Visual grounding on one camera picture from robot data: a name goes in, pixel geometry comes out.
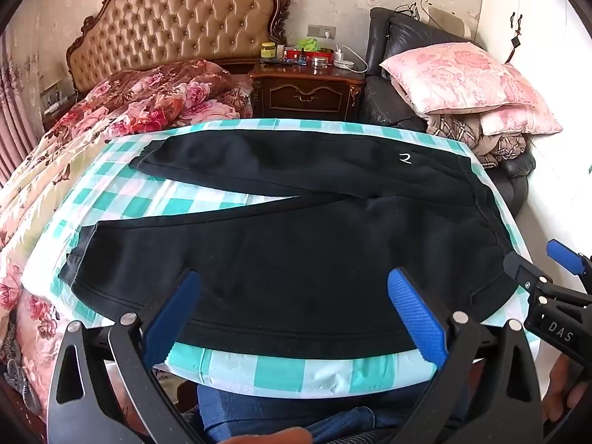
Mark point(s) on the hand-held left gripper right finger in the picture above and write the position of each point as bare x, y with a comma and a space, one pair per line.
416, 314

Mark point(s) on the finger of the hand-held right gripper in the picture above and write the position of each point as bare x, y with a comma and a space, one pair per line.
527, 277
566, 256

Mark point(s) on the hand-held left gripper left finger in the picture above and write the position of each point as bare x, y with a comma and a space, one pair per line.
173, 314

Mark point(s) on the black pants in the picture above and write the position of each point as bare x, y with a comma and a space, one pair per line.
300, 249

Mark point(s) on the person's right hand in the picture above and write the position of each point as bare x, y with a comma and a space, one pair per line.
566, 388

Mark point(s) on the green checked cloth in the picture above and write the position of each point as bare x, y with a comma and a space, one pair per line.
296, 372

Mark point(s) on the person's legs in jeans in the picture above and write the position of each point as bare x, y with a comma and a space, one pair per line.
323, 414

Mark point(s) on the small pink floral pillow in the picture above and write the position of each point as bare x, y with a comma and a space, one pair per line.
518, 122

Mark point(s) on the plaid folded blanket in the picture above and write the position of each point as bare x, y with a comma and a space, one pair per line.
455, 132

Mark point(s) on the cream floral bedspread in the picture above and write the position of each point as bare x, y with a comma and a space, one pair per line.
37, 203

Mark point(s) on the large pink floral pillow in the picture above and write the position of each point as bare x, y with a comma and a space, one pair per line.
462, 78

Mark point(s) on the black leather armchair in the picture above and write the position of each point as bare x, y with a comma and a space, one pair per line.
393, 97

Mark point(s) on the red black hanging ornament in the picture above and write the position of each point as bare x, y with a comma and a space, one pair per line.
513, 42

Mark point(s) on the white wardrobe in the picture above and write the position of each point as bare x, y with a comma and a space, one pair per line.
545, 32

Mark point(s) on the dark wooden nightstand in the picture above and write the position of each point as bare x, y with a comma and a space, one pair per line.
307, 95

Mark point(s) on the pink curtain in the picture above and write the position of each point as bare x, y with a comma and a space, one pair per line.
11, 115

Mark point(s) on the white round charger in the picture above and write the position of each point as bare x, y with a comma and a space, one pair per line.
343, 63

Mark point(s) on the beige bag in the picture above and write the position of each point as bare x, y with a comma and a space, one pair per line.
446, 18

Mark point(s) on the round metal tin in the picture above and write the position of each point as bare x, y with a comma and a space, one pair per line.
320, 62

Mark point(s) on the flat red box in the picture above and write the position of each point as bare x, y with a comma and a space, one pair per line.
323, 52

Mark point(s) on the yellow lidded jar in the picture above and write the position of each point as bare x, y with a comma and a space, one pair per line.
268, 51

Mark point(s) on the green crumpled bag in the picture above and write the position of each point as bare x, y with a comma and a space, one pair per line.
309, 44

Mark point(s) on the tufted tan bed headboard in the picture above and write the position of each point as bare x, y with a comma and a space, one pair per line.
185, 18

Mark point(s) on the small picture frame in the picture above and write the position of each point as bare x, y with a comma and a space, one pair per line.
51, 95

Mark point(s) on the white wall socket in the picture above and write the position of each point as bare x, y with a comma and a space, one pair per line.
321, 32

